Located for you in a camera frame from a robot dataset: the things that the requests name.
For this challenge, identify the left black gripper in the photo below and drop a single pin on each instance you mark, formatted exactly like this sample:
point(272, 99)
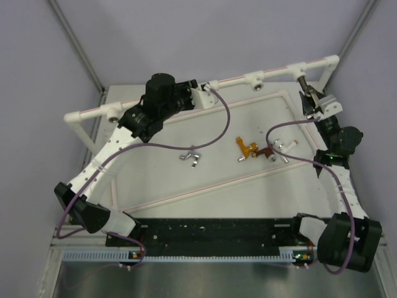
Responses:
point(185, 89)

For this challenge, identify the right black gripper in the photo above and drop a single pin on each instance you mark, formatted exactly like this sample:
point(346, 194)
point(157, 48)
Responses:
point(307, 107)

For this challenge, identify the dark grey faucet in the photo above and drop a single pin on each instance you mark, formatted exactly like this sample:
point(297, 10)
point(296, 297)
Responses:
point(305, 88)

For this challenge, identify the white PVC pipe frame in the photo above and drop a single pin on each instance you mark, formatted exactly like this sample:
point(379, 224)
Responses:
point(153, 175)

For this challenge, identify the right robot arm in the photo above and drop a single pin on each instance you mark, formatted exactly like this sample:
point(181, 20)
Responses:
point(349, 239)

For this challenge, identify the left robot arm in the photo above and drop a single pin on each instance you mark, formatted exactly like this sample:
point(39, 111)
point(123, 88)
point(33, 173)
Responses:
point(80, 198)

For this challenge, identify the white faucet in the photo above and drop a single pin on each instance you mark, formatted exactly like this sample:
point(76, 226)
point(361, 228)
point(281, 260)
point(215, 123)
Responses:
point(279, 145)

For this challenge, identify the chrome silver faucet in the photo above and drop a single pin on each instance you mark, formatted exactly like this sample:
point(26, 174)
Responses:
point(191, 154)

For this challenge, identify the brown red faucet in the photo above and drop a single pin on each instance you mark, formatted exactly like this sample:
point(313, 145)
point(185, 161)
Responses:
point(267, 152)

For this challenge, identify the orange gold faucet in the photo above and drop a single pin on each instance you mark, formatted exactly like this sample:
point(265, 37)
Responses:
point(246, 150)

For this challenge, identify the white work board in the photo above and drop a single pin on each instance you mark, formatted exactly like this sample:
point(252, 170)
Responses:
point(245, 160)

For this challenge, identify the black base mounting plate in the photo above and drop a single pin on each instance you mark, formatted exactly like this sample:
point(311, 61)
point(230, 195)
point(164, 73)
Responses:
point(217, 237)

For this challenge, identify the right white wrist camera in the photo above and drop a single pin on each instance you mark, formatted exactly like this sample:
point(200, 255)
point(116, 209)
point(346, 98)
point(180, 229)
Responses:
point(330, 106)

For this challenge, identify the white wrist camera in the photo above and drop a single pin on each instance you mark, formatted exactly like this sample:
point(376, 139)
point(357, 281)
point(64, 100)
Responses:
point(202, 97)
point(330, 106)

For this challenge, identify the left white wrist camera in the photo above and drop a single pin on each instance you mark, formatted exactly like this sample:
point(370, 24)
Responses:
point(202, 97)

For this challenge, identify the grey slotted cable duct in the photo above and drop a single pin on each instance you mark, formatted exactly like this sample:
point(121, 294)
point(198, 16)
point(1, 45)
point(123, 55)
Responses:
point(281, 255)

